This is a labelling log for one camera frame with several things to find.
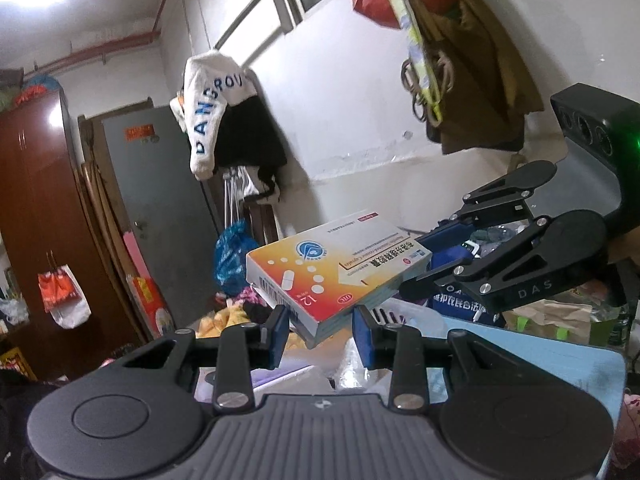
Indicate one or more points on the brown paper bag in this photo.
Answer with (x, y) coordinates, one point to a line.
(550, 315)

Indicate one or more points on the blue tote bag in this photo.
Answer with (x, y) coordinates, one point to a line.
(460, 307)

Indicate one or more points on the blue plastic bag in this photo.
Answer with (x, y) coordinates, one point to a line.
(232, 260)

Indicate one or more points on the yellow cloth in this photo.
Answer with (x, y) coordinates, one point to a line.
(225, 320)

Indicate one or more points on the brown wooden stool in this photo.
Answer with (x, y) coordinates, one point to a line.
(262, 225)

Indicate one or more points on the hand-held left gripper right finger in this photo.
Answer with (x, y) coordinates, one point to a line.
(367, 337)

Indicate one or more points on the white plastic basket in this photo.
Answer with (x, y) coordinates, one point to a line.
(425, 312)

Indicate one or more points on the orange white plastic bag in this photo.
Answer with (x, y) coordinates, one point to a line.
(60, 290)

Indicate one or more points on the red paper packet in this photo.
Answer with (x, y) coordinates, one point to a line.
(150, 305)

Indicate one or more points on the wooden planks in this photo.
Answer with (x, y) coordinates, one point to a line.
(95, 190)

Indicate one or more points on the white hoodie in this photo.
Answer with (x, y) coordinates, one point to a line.
(205, 110)

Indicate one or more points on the pink board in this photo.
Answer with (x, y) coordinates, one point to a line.
(135, 255)

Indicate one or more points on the brown wooden wardrobe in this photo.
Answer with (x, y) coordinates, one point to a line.
(40, 200)

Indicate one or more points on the yellow green floral bag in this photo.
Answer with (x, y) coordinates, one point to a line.
(420, 50)

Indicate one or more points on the curved metal pipe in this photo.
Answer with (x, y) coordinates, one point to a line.
(250, 7)

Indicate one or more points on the brown hanging bag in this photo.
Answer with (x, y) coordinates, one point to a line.
(480, 85)

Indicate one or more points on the grey door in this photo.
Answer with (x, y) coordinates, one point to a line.
(155, 185)

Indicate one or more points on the orange white medicine box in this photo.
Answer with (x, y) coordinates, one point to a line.
(325, 270)

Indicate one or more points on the white cloth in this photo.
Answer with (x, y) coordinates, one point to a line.
(250, 185)

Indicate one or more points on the black garment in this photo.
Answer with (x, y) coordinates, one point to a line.
(250, 135)

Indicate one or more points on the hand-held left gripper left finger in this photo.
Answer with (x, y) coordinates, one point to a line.
(277, 335)

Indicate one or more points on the red ceiling pipe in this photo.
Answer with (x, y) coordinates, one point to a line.
(100, 49)

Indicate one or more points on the red blue cloth bundle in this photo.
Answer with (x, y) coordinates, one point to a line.
(37, 91)

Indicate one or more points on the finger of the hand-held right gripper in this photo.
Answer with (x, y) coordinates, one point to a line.
(500, 290)
(445, 237)

